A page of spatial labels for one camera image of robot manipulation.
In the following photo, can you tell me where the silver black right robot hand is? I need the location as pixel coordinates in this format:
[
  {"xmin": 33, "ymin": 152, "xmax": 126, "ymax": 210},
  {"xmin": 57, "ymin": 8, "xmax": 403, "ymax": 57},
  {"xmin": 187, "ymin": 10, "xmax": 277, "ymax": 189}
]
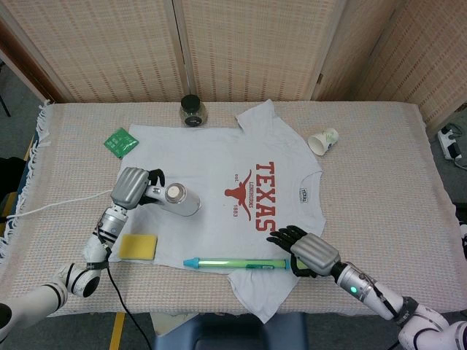
[{"xmin": 266, "ymin": 225, "xmax": 342, "ymax": 281}]

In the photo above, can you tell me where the thin grey cable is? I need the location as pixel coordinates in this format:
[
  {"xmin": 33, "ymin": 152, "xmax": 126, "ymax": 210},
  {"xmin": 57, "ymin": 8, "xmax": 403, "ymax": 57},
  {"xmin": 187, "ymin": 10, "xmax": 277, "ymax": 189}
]
[{"xmin": 6, "ymin": 188, "xmax": 115, "ymax": 220}]

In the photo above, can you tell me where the green and blue pen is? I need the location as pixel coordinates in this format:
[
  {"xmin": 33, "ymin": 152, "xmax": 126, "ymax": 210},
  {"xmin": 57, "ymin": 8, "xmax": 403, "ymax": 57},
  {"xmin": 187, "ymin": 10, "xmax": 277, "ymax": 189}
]
[{"xmin": 182, "ymin": 256, "xmax": 293, "ymax": 272}]

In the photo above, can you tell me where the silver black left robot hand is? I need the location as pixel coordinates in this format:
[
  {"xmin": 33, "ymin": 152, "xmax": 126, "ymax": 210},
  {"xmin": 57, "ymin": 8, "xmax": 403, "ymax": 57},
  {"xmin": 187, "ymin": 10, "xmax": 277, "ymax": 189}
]
[{"xmin": 109, "ymin": 166, "xmax": 167, "ymax": 211}]

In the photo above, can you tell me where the blue chair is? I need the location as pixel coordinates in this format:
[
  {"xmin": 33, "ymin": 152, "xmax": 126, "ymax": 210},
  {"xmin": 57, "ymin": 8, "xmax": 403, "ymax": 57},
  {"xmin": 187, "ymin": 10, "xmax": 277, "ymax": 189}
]
[{"xmin": 154, "ymin": 311, "xmax": 308, "ymax": 350}]

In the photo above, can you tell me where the white Texas Longhorns T-shirt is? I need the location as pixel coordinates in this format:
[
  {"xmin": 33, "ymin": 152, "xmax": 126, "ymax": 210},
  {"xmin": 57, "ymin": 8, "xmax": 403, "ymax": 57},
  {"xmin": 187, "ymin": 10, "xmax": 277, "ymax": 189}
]
[{"xmin": 109, "ymin": 98, "xmax": 327, "ymax": 324}]

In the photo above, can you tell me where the green foil packet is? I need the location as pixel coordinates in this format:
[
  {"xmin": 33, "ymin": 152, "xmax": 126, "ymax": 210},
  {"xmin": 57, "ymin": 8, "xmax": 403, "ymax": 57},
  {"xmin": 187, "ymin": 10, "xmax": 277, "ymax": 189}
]
[{"xmin": 103, "ymin": 128, "xmax": 141, "ymax": 160}]

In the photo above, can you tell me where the woven bamboo folding screen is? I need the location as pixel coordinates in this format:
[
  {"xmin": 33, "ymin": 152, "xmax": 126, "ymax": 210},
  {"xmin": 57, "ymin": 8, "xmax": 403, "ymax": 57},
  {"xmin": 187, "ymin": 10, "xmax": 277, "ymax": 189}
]
[{"xmin": 0, "ymin": 0, "xmax": 467, "ymax": 125}]

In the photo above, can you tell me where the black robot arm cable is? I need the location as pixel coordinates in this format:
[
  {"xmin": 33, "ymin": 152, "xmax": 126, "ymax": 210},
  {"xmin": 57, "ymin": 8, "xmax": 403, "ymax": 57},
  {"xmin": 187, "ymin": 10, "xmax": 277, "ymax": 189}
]
[{"xmin": 97, "ymin": 246, "xmax": 153, "ymax": 350}]

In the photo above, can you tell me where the black object beside table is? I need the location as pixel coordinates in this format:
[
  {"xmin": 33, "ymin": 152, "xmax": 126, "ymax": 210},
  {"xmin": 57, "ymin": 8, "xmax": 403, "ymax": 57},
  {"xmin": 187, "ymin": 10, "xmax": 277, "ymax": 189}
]
[{"xmin": 0, "ymin": 156, "xmax": 25, "ymax": 195}]

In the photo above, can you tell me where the beige woven tablecloth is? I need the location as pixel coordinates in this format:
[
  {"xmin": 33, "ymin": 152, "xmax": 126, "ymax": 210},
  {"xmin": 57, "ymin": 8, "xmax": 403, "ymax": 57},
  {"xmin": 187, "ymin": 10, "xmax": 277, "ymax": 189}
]
[{"xmin": 0, "ymin": 99, "xmax": 467, "ymax": 319}]

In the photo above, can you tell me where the white power strip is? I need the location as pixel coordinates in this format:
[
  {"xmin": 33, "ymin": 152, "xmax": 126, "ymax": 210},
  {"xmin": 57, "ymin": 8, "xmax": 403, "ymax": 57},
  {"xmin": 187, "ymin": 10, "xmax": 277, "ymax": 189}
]
[{"xmin": 437, "ymin": 123, "xmax": 465, "ymax": 160}]

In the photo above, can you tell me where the yellow sponge with green underside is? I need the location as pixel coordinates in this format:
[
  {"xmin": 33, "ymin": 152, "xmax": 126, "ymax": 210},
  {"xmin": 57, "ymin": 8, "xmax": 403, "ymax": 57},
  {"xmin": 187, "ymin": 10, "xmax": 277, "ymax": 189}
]
[{"xmin": 120, "ymin": 233, "xmax": 159, "ymax": 263}]

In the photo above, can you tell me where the white paper cup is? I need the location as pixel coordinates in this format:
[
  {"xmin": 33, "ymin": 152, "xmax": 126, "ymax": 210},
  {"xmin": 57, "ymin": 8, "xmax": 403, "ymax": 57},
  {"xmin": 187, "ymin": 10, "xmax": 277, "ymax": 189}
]
[{"xmin": 306, "ymin": 128, "xmax": 340, "ymax": 158}]

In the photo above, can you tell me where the glass jar with black lid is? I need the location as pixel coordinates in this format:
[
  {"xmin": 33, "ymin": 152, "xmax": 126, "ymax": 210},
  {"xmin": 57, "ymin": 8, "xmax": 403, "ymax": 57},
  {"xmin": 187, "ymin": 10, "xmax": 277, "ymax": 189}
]
[{"xmin": 177, "ymin": 94, "xmax": 210, "ymax": 128}]

